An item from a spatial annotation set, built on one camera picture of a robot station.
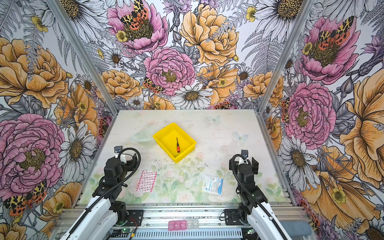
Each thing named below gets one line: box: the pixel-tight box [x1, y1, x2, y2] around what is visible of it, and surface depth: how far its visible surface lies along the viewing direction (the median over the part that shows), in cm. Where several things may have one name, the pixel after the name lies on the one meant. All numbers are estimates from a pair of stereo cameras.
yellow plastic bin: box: [153, 122, 197, 164], surface depth 104 cm
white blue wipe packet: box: [202, 174, 224, 196], surface depth 87 cm
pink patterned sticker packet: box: [136, 170, 157, 193], surface depth 87 cm
